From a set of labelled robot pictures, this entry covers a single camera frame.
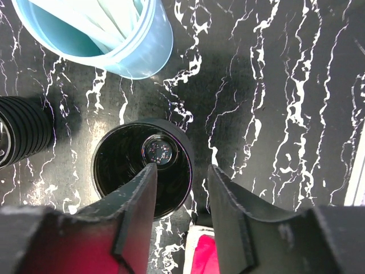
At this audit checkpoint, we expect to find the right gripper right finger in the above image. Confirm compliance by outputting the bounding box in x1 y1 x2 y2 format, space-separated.
208 165 364 273

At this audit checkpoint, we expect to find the black ribbed cup with lid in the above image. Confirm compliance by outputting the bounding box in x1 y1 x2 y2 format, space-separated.
1 96 53 169

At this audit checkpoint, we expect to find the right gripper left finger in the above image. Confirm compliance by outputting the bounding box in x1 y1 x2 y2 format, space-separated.
1 164 157 273

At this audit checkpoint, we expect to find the red folded cloth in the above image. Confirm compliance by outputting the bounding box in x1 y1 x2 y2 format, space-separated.
190 235 220 274

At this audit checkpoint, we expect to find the light blue cup holder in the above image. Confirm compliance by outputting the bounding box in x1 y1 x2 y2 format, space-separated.
12 1 173 80

